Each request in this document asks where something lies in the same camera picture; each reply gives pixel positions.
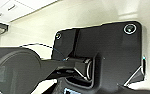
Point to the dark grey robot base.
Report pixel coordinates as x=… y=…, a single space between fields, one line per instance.
x=114 y=50

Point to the white drawer cabinet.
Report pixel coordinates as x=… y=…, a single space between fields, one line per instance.
x=21 y=8

